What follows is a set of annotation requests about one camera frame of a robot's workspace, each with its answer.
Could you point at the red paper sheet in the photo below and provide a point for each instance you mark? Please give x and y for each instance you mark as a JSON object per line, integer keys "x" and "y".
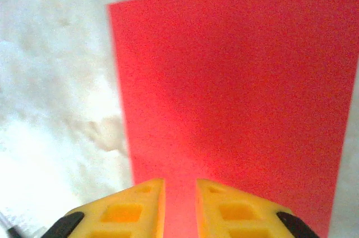
{"x": 224, "y": 80}

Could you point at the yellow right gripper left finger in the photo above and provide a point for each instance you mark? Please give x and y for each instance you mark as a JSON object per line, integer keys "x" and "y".
{"x": 126, "y": 215}

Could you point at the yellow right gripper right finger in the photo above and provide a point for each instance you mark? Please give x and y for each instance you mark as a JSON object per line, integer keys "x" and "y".
{"x": 238, "y": 215}

